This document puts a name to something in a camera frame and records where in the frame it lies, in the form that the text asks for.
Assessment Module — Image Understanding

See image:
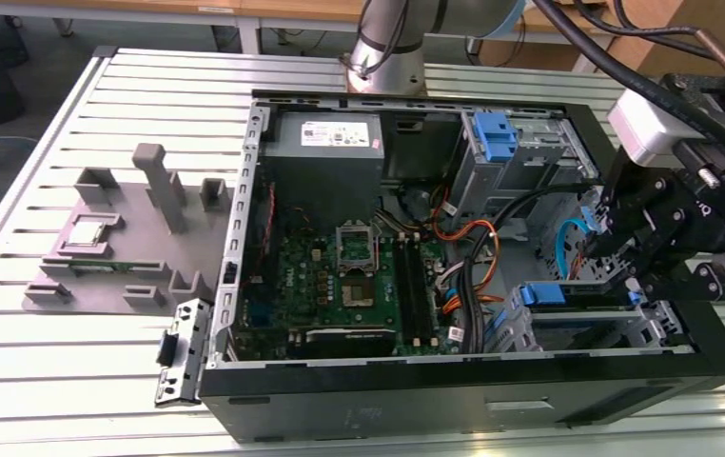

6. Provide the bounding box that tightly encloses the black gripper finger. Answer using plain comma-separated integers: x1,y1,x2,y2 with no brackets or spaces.
627,223,696,302
588,147,671,261

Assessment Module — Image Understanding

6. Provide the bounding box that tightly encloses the blue data wire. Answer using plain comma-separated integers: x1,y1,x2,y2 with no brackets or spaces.
552,189,597,283

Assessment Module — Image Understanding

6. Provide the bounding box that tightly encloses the grey metal drive cage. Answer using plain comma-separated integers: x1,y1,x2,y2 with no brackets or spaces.
452,109,597,225

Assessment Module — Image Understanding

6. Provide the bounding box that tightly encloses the blue plastic drive carrier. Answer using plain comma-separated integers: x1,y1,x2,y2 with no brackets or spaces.
471,111,520,162

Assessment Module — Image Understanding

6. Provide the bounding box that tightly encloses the black RAM slot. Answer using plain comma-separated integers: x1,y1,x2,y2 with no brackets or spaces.
395,233,418,347
412,233,439,345

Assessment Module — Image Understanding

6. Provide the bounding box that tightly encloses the wooden top white desk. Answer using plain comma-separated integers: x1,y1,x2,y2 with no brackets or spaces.
0,0,362,53
512,0,627,72

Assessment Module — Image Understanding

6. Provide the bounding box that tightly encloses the CPU socket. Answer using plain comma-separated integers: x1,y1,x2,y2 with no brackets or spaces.
339,279,380,309

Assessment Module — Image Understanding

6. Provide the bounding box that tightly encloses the metal socket cover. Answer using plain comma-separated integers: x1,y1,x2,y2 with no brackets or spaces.
334,219,380,277

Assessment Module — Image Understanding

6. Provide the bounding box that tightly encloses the grey power supply unit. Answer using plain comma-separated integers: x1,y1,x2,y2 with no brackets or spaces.
256,111,388,229

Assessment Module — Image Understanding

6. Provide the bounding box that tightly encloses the black open PC case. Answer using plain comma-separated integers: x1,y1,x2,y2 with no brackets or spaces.
198,88,725,444

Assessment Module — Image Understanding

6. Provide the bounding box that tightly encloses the black graphics card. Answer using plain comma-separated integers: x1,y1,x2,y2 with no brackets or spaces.
286,325,396,359

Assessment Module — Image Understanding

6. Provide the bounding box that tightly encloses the green motherboard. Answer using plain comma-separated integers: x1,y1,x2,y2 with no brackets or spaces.
236,223,464,358

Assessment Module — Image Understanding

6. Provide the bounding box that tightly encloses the grey plastic parts rack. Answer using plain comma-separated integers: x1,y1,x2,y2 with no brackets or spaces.
22,142,235,316

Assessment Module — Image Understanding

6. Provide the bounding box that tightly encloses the green RAM stick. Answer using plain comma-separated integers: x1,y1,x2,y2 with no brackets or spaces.
67,260,138,275

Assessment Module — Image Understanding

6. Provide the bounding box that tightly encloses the silver CPU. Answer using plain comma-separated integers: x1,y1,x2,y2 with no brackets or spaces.
66,223,108,247

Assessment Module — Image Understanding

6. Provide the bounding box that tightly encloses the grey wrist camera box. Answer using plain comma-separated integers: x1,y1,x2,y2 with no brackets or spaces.
605,88,709,168

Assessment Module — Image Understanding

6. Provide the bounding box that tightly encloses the orange wire bundle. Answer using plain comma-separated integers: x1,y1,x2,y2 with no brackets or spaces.
429,216,503,315

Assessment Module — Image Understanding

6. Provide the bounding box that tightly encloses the black camera mounting bracket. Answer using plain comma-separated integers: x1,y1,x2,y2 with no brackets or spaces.
657,70,725,144

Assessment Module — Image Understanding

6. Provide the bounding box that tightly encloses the black cable bundle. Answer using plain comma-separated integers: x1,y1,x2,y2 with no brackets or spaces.
459,183,597,354

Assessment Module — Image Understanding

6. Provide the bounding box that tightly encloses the grey metal slot retainer bracket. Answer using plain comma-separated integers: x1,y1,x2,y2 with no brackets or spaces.
152,297,214,409

